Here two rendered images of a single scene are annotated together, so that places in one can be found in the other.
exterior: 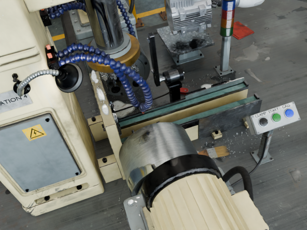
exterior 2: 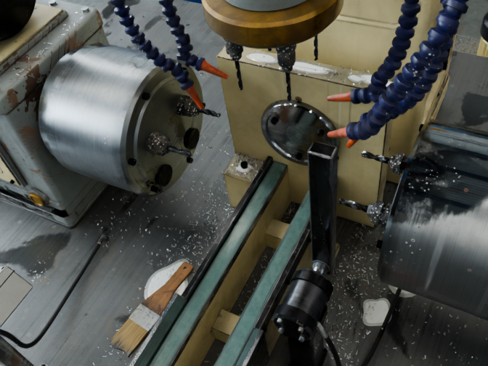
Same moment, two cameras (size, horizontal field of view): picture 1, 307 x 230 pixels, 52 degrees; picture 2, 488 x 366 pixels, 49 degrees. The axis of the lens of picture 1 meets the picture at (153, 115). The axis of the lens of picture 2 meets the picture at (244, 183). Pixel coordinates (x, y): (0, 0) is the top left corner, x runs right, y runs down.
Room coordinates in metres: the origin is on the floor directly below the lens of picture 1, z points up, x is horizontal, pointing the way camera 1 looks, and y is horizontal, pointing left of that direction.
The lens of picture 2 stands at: (1.24, -0.38, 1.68)
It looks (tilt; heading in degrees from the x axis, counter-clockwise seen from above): 49 degrees down; 137
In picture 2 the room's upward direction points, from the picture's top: 11 degrees counter-clockwise
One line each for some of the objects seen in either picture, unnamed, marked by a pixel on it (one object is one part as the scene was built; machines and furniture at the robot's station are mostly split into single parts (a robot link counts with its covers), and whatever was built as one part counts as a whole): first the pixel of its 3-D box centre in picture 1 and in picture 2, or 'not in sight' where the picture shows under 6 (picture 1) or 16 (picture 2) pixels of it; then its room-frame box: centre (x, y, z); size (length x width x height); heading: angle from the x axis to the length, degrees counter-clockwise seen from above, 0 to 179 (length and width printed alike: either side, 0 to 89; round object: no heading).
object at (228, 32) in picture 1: (226, 28); not in sight; (1.26, -0.41, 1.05); 0.06 x 0.06 x 0.04
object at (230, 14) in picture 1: (228, 12); not in sight; (1.26, -0.41, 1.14); 0.06 x 0.06 x 0.04
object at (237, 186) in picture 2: not in sight; (247, 183); (0.74, 0.11, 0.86); 0.07 x 0.06 x 0.12; 11
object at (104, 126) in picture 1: (102, 129); (312, 128); (0.83, 0.21, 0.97); 0.30 x 0.11 x 0.34; 11
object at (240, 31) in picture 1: (238, 29); not in sight; (1.59, -0.59, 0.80); 0.15 x 0.12 x 0.01; 22
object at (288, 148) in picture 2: (115, 117); (298, 135); (0.84, 0.15, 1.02); 0.15 x 0.02 x 0.15; 11
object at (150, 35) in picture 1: (154, 60); (322, 217); (1.02, -0.04, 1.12); 0.04 x 0.03 x 0.26; 101
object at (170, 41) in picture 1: (184, 44); not in sight; (1.46, -0.24, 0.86); 0.27 x 0.24 x 0.12; 11
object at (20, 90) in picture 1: (44, 80); not in sight; (0.58, 0.24, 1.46); 0.18 x 0.11 x 0.13; 101
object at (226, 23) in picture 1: (227, 20); not in sight; (1.26, -0.41, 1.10); 0.06 x 0.06 x 0.04
